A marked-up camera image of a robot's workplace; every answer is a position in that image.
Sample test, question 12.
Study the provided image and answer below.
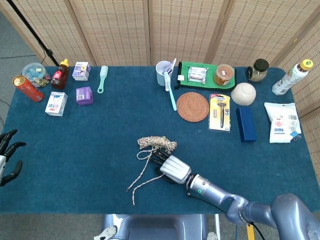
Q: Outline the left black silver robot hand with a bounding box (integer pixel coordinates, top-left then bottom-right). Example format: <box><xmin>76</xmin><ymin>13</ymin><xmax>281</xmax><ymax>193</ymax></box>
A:
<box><xmin>0</xmin><ymin>128</ymin><xmax>27</xmax><ymax>187</ymax></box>

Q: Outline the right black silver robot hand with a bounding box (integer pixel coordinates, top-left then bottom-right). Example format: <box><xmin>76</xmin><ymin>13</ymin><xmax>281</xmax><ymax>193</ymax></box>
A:
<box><xmin>149</xmin><ymin>147</ymin><xmax>193</xmax><ymax>185</ymax></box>

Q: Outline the braided multicolour rope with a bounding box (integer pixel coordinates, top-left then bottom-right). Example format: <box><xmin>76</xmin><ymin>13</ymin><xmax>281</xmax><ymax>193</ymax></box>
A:
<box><xmin>126</xmin><ymin>135</ymin><xmax>178</xmax><ymax>207</ymax></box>

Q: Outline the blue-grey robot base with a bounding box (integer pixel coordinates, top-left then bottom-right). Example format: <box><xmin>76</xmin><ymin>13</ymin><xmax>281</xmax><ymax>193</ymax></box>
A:
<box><xmin>93</xmin><ymin>213</ymin><xmax>218</xmax><ymax>240</ymax></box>

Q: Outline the round woven coaster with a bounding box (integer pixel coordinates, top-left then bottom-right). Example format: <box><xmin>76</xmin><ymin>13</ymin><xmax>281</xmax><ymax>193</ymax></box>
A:
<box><xmin>176</xmin><ymin>91</ymin><xmax>210</xmax><ymax>123</ymax></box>

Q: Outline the red drink can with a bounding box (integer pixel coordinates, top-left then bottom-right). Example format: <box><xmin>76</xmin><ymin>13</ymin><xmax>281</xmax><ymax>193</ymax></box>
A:
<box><xmin>12</xmin><ymin>75</ymin><xmax>45</xmax><ymax>103</ymax></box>

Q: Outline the white red milk carton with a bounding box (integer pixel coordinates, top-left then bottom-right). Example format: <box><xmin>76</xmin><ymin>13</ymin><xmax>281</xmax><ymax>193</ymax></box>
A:
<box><xmin>44</xmin><ymin>91</ymin><xmax>69</xmax><ymax>117</ymax></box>

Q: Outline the light blue toothbrush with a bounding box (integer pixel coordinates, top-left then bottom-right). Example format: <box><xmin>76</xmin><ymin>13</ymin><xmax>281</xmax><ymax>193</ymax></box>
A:
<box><xmin>163</xmin><ymin>71</ymin><xmax>178</xmax><ymax>112</ymax></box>

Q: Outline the razor in yellow pack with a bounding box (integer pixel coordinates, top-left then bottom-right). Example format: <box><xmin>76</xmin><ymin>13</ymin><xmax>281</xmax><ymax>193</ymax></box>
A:
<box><xmin>208</xmin><ymin>93</ymin><xmax>232</xmax><ymax>133</ymax></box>

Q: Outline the blue felt table cloth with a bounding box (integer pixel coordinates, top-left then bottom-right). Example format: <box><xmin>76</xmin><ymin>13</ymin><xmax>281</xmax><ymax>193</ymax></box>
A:
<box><xmin>0</xmin><ymin>65</ymin><xmax>316</xmax><ymax>216</ymax></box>

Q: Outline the clear plastic candy jar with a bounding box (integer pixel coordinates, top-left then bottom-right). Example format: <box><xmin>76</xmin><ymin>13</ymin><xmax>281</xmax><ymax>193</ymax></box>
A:
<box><xmin>21</xmin><ymin>62</ymin><xmax>52</xmax><ymax>88</ymax></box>

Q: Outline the dark blue box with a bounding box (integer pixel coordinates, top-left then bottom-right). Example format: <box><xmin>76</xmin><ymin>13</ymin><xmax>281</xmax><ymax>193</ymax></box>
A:
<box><xmin>235</xmin><ymin>106</ymin><xmax>258</xmax><ymax>144</ymax></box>

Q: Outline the green mat black trim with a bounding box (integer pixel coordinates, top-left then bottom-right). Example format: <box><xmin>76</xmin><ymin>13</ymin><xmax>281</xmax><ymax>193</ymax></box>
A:
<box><xmin>174</xmin><ymin>61</ymin><xmax>237</xmax><ymax>92</ymax></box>

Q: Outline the brown syrup bottle yellow cap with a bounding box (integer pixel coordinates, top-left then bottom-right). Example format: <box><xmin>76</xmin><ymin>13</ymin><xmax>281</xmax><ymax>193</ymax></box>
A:
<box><xmin>50</xmin><ymin>58</ymin><xmax>70</xmax><ymax>90</ymax></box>

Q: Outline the light blue cup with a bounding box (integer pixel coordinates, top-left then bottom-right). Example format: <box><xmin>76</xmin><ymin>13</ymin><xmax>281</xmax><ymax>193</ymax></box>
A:
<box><xmin>155</xmin><ymin>60</ymin><xmax>173</xmax><ymax>87</ymax></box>

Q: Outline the purple cardboard box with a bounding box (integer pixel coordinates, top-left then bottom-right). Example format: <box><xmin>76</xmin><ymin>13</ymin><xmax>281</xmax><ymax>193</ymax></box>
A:
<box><xmin>75</xmin><ymin>86</ymin><xmax>94</xmax><ymax>107</ymax></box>

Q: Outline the silver snack packet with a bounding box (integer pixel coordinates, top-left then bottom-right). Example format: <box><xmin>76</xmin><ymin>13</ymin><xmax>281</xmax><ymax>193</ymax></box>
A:
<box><xmin>187</xmin><ymin>65</ymin><xmax>209</xmax><ymax>85</ymax></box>

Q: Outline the yellow floor tape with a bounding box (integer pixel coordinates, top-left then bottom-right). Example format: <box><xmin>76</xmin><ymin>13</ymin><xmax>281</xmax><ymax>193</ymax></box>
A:
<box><xmin>246</xmin><ymin>223</ymin><xmax>256</xmax><ymax>240</ymax></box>

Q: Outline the purple white toothpaste tube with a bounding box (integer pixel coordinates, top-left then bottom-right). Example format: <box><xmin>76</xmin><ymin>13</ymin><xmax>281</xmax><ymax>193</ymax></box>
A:
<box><xmin>164</xmin><ymin>57</ymin><xmax>177</xmax><ymax>92</ymax></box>

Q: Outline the beige bowl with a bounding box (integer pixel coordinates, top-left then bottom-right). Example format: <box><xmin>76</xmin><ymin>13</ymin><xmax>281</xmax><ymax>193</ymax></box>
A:
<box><xmin>230</xmin><ymin>82</ymin><xmax>257</xmax><ymax>107</ymax></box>

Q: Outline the orange plastic jar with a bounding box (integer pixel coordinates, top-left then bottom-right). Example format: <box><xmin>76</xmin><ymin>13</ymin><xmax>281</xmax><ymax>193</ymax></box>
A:
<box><xmin>213</xmin><ymin>63</ymin><xmax>235</xmax><ymax>87</ymax></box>

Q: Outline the purple white drink carton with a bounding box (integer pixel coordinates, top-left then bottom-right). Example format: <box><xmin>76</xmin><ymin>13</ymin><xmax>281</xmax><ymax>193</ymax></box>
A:
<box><xmin>72</xmin><ymin>61</ymin><xmax>92</xmax><ymax>82</ymax></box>

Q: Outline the white wipes packet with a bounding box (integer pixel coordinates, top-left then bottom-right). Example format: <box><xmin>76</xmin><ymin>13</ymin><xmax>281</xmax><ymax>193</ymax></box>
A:
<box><xmin>264</xmin><ymin>102</ymin><xmax>302</xmax><ymax>144</ymax></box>

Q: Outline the mint green scrub brush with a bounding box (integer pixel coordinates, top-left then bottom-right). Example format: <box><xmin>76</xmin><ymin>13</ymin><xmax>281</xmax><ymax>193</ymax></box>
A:
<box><xmin>96</xmin><ymin>65</ymin><xmax>109</xmax><ymax>95</ymax></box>

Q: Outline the blue binder clip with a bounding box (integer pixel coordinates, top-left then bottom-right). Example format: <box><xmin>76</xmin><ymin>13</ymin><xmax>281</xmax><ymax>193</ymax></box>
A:
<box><xmin>289</xmin><ymin>129</ymin><xmax>302</xmax><ymax>141</ymax></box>

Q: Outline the black tripod stand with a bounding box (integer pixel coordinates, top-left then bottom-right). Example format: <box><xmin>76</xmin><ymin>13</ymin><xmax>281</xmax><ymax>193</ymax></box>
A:
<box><xmin>6</xmin><ymin>0</ymin><xmax>61</xmax><ymax>67</ymax></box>

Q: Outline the glass jar black lid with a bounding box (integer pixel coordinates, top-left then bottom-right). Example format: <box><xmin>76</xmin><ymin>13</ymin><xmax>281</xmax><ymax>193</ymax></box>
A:
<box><xmin>246</xmin><ymin>58</ymin><xmax>270</xmax><ymax>83</ymax></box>

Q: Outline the white bottle yellow cap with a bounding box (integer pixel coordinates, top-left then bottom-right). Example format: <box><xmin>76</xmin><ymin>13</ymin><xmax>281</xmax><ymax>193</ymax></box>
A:
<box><xmin>271</xmin><ymin>58</ymin><xmax>315</xmax><ymax>97</ymax></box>

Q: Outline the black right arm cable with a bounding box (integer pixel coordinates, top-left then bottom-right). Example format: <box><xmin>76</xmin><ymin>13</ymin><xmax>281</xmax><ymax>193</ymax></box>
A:
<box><xmin>238</xmin><ymin>211</ymin><xmax>266</xmax><ymax>240</ymax></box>

